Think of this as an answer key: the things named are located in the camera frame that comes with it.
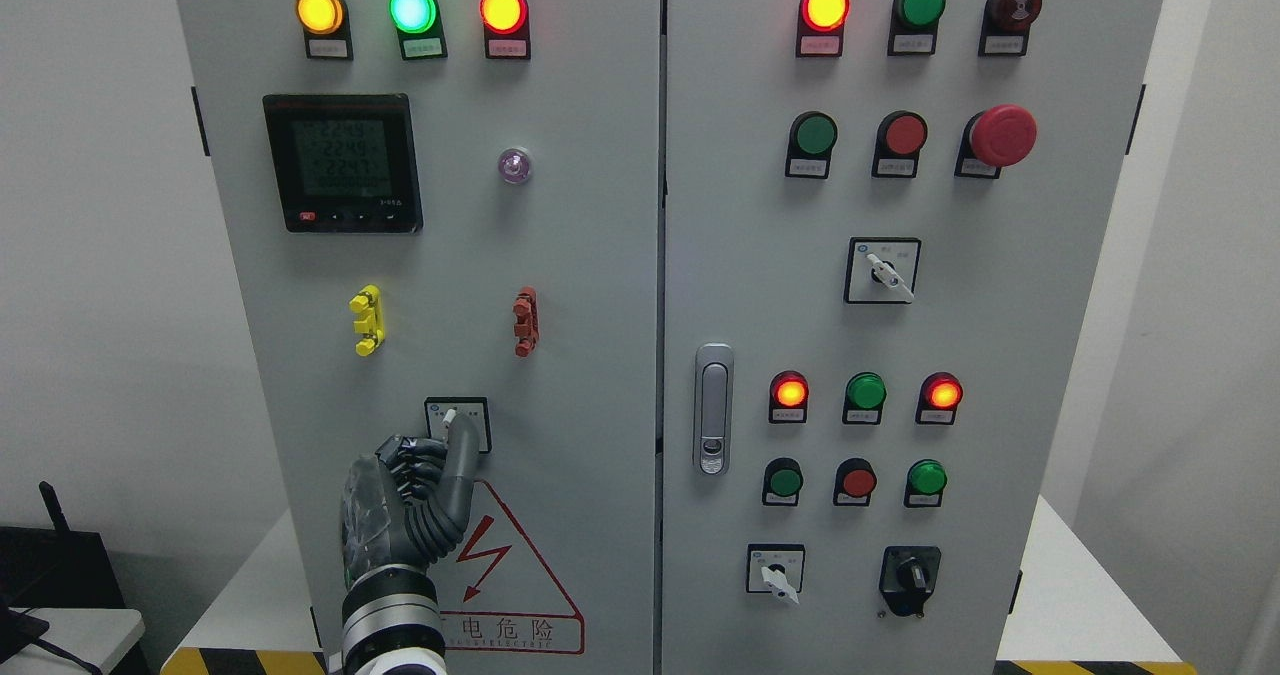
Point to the green lamp middle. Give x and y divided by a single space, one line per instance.
865 395

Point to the yellow terminal clip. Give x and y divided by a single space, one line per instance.
369 320

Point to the silver black robot forearm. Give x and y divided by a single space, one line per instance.
392 624

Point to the red lit lamp top right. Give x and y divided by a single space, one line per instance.
820 27

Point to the dark red buzzer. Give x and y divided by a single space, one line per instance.
1006 26

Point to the green push button upper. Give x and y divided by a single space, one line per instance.
811 140

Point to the red push button upper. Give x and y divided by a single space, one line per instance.
900 138

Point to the small purple sensor dome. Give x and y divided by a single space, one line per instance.
515 166

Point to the red terminal clip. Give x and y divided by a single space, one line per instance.
526 327

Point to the grey cabinet door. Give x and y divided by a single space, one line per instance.
758 261
573 424

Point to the black rotary knob switch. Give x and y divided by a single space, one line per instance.
908 578

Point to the white side table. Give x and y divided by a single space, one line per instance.
102 636

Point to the red lit lamp middle right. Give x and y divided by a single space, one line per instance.
939 397

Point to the red lit lamp middle left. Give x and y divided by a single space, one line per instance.
789 398

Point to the lower white selector switch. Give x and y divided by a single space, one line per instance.
776 570

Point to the white platform with hazard stripes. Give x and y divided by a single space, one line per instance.
1070 617

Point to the white rotary selector switch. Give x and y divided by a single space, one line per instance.
475 408

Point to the yellow indicator lamp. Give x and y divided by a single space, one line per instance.
325 27

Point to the red lit indicator lamp left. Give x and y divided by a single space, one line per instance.
506 29

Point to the silver door latch handle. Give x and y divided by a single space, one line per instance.
713 407

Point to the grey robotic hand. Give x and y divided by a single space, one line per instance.
409 503

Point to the black digital power meter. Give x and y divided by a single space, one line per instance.
344 162

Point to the red push button lower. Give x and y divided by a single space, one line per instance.
855 482

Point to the grey left cabinet door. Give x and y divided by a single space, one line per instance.
573 424

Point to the black box with antenna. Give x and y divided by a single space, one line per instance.
56 567

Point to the red emergency stop mushroom button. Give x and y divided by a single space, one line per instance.
999 136

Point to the red electric hazard warning sticker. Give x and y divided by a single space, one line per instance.
498 594

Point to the grey right cabinet door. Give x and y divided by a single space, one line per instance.
758 261

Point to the green lamp top right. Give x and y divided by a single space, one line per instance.
914 27

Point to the red push button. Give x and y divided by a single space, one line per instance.
855 482
900 138

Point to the upper right white selector switch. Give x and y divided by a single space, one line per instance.
882 270

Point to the green push button lower left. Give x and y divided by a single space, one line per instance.
782 482

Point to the green lit indicator lamp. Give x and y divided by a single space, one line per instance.
419 29

